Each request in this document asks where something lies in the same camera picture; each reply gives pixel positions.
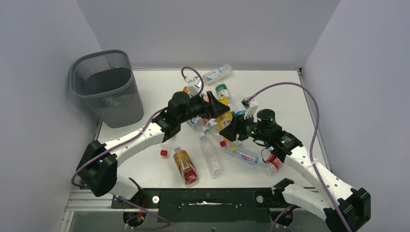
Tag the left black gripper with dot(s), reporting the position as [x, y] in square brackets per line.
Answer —
[213, 108]

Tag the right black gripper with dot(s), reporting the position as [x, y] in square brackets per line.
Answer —
[230, 132]

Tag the yellow juice bottle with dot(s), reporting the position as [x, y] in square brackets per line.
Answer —
[224, 121]

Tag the clear blue bottle purple label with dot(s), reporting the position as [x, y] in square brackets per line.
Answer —
[243, 154]

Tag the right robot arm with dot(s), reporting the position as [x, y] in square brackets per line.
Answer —
[341, 206]

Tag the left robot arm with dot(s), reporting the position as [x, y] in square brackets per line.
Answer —
[100, 161]

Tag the grey mesh waste bin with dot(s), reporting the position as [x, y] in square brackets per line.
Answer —
[105, 83]

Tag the clear bottle red white label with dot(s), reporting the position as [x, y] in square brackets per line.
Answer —
[214, 132]

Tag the clear bottle blue green label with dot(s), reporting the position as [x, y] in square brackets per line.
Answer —
[197, 124]

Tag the clear bottle green white label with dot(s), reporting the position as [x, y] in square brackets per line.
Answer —
[222, 91]

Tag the orange tinted bottle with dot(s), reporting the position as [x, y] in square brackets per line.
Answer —
[186, 90]

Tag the clear bottle white blue label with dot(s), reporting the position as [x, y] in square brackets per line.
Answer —
[217, 74]

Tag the clear unlabelled bottle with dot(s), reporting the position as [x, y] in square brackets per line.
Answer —
[213, 162]

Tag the brown tea bottle red base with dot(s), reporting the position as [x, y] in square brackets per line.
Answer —
[185, 166]

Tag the clear bottle red teal label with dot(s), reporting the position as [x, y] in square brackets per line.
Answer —
[167, 147]

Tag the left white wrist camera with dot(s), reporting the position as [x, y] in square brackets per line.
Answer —
[194, 85]

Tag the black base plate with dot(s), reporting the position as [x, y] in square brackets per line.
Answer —
[219, 214]

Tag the aluminium frame rail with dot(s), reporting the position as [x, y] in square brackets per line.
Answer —
[89, 200]

